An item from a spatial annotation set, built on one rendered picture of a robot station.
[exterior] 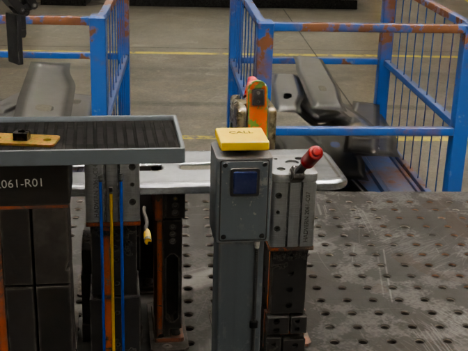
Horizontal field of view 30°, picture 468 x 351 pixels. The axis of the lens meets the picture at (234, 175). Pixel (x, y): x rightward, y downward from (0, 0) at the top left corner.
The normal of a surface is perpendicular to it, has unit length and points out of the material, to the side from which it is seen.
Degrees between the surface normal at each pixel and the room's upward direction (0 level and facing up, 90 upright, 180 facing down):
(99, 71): 90
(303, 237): 90
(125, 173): 90
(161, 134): 0
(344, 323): 0
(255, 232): 90
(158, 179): 0
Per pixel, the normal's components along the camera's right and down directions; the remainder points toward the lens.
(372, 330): 0.03, -0.94
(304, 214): 0.14, 0.34
